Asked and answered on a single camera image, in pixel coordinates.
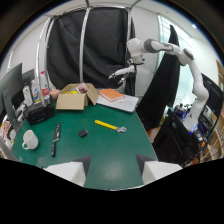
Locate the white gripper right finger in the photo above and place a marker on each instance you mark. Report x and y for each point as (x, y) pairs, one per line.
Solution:
(155, 169)

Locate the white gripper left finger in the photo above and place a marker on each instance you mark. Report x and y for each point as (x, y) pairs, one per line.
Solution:
(71, 170)

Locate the black plug adapter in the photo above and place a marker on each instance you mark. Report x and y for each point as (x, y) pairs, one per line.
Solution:
(83, 133)

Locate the black chair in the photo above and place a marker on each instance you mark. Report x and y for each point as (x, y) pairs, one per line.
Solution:
(173, 140)

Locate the black kitchen knife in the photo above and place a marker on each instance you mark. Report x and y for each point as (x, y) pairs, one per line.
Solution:
(55, 138)

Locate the white ceramic mug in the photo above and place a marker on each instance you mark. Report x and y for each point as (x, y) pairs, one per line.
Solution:
(30, 140)

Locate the black storage box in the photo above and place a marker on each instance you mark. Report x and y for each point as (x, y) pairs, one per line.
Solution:
(40, 114)

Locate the wooden shelf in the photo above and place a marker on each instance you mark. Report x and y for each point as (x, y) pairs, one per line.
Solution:
(216, 140)

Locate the open cardboard box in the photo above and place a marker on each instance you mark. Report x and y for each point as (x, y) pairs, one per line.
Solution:
(74, 98)

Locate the silver laptop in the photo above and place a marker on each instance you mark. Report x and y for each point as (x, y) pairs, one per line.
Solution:
(121, 104)

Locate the black hanging cloth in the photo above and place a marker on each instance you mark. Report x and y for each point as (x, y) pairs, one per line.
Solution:
(163, 86)

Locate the orange book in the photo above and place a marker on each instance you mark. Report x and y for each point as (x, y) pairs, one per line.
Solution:
(111, 94)

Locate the white spray bottle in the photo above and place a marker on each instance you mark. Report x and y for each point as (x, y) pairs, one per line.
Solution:
(27, 95)

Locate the blue label plastic bottle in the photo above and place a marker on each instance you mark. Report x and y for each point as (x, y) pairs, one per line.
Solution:
(35, 90)

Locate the red label plastic bottle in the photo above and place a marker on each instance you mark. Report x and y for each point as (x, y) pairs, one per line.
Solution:
(44, 86)

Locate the dark monitor screen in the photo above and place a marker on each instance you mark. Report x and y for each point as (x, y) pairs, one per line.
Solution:
(213, 100)

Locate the black computer monitor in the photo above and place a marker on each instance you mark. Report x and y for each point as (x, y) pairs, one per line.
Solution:
(10, 91)

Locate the black backdrop curtain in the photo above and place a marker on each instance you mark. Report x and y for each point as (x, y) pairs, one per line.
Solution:
(96, 46)

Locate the metal frame stand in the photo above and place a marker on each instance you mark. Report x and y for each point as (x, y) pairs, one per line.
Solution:
(83, 43)

